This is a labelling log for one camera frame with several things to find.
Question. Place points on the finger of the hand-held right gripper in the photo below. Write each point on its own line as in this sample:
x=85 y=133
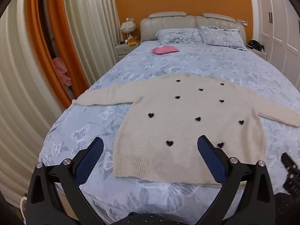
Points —
x=287 y=160

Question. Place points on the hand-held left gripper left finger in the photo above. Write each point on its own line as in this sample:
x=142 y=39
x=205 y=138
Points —
x=90 y=161

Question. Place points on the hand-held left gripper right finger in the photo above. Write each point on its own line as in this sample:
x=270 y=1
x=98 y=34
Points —
x=211 y=161

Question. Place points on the cream sweater with black hearts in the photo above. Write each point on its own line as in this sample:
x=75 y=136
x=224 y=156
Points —
x=175 y=133

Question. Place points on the pink hanging clothes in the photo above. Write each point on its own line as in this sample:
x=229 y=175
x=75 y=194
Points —
x=61 y=71

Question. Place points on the person's dark dotted clothing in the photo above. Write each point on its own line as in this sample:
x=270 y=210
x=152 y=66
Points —
x=286 y=208

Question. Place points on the pink slipper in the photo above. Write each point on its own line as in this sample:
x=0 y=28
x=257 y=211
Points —
x=23 y=206

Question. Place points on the cream curtain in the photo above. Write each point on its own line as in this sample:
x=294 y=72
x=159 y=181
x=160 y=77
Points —
x=21 y=98
x=91 y=28

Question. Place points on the white nightstand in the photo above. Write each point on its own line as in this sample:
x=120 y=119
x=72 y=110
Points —
x=124 y=50
x=260 y=54

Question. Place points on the blue butterfly bedspread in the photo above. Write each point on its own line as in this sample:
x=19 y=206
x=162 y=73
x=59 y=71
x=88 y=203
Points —
x=164 y=62

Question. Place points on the black bag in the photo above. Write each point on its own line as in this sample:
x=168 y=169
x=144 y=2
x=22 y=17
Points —
x=256 y=45

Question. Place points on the pink folded cloth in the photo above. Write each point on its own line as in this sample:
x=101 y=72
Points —
x=165 y=50

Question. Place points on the blue ruffled pillow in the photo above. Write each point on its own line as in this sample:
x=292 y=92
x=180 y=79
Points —
x=221 y=37
x=178 y=35

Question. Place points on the yellow box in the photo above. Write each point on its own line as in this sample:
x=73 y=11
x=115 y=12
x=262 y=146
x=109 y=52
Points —
x=133 y=41

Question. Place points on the white wardrobe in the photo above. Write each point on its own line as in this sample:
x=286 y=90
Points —
x=276 y=23

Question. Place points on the orange curtain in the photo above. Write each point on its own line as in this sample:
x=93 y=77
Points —
x=56 y=28

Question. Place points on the white fluffy table lamp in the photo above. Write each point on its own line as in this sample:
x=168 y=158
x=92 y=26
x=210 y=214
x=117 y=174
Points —
x=128 y=27

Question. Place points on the white pillows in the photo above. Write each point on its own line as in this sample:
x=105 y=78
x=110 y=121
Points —
x=173 y=21

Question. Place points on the white wall switch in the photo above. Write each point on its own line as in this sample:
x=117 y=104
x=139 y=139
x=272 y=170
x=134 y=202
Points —
x=242 y=22

